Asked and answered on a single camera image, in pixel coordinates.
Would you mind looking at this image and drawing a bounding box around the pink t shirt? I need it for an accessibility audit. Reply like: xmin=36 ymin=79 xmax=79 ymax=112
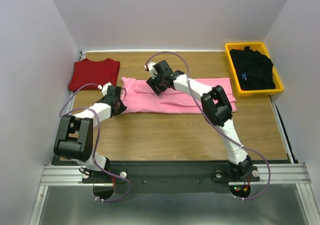
xmin=120 ymin=76 xmax=238 ymax=115

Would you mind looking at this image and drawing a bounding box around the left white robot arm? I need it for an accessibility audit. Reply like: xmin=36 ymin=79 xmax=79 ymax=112
xmin=53 ymin=93 xmax=127 ymax=183

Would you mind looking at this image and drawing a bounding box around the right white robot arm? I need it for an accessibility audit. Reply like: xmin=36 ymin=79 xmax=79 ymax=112
xmin=146 ymin=70 xmax=253 ymax=180

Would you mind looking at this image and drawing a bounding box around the black t shirts pile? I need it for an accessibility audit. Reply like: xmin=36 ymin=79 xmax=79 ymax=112
xmin=229 ymin=46 xmax=276 ymax=91

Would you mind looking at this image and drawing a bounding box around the folded red t shirt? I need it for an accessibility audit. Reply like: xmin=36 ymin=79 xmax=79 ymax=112
xmin=68 ymin=58 xmax=121 ymax=92

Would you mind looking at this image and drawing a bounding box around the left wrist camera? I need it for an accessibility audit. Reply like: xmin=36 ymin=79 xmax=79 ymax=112
xmin=97 ymin=82 xmax=123 ymax=99

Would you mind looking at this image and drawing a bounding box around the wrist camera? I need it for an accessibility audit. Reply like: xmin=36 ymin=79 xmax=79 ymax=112
xmin=97 ymin=82 xmax=123 ymax=99
xmin=144 ymin=60 xmax=173 ymax=79

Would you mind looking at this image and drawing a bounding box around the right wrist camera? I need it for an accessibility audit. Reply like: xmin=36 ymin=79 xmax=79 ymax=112
xmin=144 ymin=60 xmax=173 ymax=79

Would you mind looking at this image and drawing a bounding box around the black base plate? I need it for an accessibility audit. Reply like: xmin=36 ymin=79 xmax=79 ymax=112
xmin=79 ymin=160 xmax=260 ymax=195

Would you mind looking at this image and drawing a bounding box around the aluminium frame rail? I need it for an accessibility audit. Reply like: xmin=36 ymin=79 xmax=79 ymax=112
xmin=30 ymin=162 xmax=320 ymax=225

